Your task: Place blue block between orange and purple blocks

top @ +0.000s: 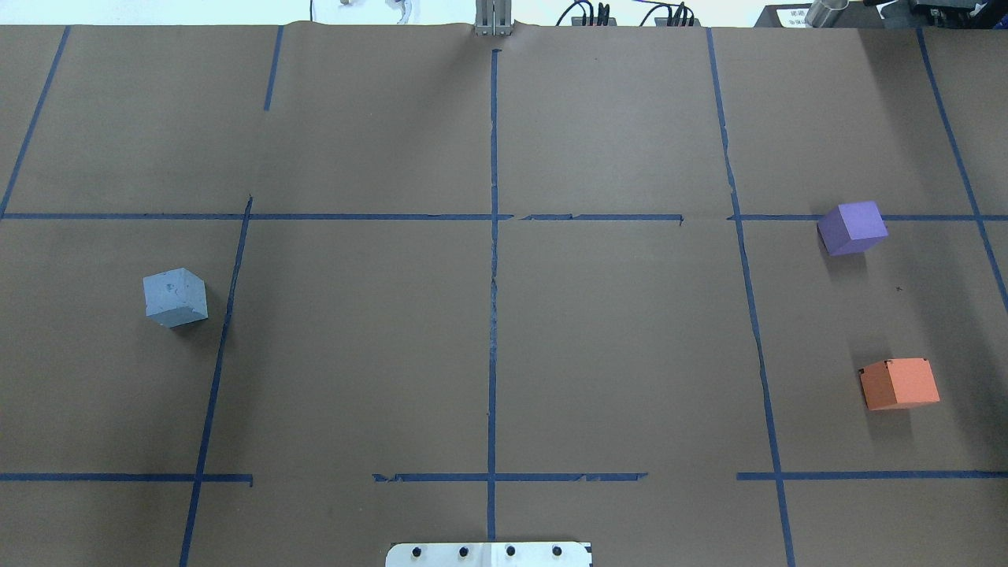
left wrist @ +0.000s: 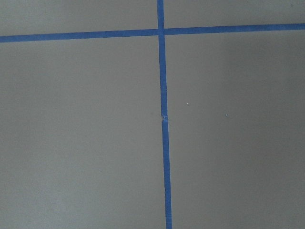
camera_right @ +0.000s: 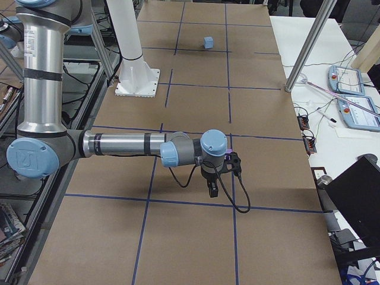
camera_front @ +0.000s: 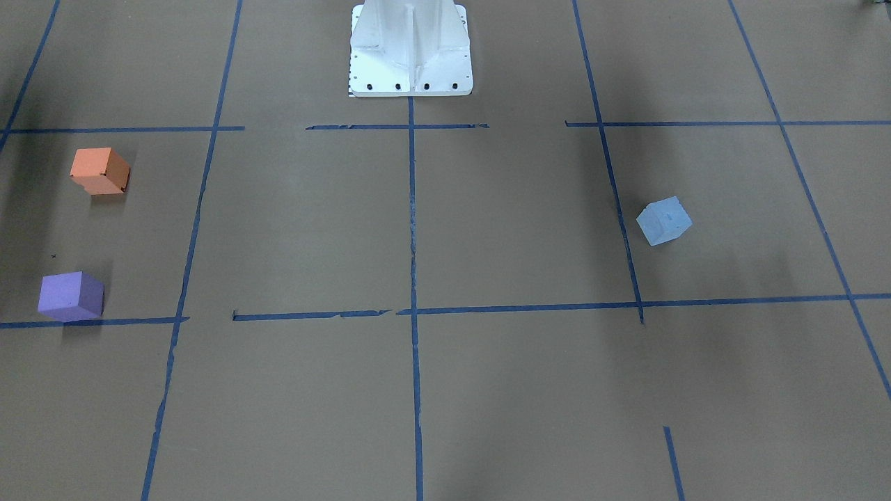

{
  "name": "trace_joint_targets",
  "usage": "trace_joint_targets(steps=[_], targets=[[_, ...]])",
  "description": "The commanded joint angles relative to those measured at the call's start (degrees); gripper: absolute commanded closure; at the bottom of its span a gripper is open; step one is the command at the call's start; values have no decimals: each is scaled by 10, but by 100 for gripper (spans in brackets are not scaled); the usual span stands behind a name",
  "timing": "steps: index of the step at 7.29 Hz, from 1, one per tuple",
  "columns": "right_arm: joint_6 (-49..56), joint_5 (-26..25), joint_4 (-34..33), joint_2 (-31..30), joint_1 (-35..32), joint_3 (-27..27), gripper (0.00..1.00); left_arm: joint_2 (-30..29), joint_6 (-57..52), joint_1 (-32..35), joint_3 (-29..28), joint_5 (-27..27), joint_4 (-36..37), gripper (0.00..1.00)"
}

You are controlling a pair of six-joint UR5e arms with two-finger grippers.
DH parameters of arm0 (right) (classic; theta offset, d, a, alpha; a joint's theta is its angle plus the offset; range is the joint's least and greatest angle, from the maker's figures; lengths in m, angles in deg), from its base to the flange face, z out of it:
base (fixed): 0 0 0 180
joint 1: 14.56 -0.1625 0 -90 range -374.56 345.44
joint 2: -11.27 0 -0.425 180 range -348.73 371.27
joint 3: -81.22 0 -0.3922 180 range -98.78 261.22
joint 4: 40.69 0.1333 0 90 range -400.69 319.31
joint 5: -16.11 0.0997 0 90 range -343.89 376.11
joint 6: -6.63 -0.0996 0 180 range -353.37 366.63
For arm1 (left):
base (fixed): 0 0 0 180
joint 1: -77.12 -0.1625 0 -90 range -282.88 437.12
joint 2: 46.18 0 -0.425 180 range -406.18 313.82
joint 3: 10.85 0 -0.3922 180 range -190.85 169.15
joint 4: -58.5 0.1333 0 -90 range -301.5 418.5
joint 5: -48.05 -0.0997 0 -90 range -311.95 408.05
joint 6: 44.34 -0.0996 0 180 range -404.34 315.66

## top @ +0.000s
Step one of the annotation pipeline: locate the light blue foam block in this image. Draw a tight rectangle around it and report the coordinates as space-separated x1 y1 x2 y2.
142 268 209 328

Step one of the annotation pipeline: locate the purple foam block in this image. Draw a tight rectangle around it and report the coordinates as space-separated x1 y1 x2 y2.
817 201 889 256

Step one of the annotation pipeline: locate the orange foam block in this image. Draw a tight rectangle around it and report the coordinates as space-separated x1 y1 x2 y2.
859 358 940 410

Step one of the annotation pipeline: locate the black box with label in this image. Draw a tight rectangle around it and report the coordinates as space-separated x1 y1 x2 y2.
753 3 811 29

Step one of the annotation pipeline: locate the silver metal cylinder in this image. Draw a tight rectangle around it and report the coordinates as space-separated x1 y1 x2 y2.
804 0 850 28

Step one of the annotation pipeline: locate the black equipment top right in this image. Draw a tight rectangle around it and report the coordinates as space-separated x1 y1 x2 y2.
863 1 1007 30

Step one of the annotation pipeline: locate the aluminium frame post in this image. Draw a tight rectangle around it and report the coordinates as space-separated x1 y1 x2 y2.
474 0 513 37

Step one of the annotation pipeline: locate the black cable connector left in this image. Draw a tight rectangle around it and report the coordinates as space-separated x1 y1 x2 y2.
554 1 614 28

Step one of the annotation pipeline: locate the black cable connector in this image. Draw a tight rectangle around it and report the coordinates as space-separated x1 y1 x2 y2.
638 1 701 28
554 1 614 28

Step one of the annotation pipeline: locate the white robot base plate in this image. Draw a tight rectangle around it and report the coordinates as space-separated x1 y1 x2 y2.
385 541 594 566

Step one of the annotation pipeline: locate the black cable connector right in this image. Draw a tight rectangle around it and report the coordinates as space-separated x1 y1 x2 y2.
638 1 701 28

